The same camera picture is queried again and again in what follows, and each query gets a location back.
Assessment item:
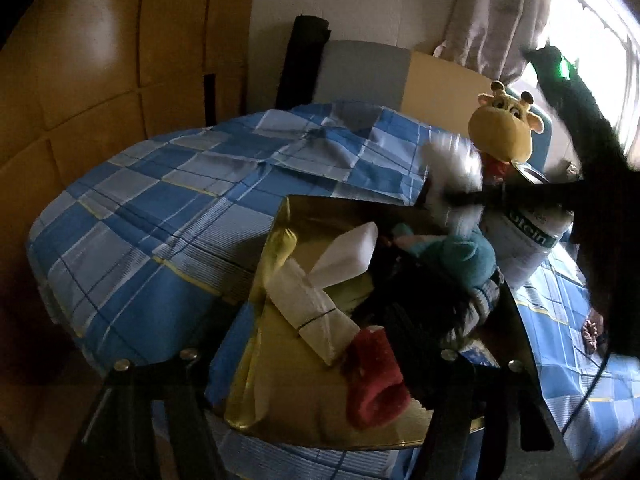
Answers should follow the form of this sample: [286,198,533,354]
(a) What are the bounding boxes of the blue plaid bed sheet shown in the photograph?
[27,100,640,480]

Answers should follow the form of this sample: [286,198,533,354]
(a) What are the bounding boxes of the dark cloth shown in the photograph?
[370,245,476,361]

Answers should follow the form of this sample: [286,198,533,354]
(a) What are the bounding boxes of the grey ribbed cloth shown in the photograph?
[440,270,503,348]

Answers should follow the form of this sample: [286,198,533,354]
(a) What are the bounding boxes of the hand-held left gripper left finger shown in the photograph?
[60,310,236,480]

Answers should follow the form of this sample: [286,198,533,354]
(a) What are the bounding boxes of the black rolled mat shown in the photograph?
[276,15,331,111]

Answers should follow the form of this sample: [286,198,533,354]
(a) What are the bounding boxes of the beige curtain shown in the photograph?
[432,0,558,83]

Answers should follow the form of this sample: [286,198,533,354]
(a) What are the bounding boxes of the black cable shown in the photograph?
[560,345,611,436]

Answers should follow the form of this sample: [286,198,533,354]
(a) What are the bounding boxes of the red fleece cloth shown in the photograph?
[345,329,407,430]

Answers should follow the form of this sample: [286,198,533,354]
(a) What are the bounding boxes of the gold box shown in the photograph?
[207,195,543,448]

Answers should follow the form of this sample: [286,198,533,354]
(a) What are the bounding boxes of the window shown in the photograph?
[515,0,640,171]

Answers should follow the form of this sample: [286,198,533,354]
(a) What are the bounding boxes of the brown satin scrunchie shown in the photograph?
[581,320,608,353]

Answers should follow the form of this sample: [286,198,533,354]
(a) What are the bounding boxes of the white fluffy wad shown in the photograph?
[422,135,485,241]

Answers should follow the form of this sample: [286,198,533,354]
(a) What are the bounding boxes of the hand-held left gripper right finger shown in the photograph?
[395,300,581,480]

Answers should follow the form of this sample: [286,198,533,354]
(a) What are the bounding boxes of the padded multicolour headboard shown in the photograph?
[320,40,556,171]

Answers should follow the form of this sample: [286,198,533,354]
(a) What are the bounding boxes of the white striped sock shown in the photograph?
[270,260,361,366]

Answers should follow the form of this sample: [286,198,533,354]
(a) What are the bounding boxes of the blue plush toy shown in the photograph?
[392,222,497,291]

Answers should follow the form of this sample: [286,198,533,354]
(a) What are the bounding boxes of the yellow giraffe plush toy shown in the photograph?
[468,81,543,196]

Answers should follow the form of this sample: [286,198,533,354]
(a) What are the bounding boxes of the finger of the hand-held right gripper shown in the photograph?
[425,180,581,213]

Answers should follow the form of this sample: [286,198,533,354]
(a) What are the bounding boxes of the white tin can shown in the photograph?
[482,165,576,288]

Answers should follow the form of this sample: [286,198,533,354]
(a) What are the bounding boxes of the wooden wardrobe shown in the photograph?
[0,0,258,241]

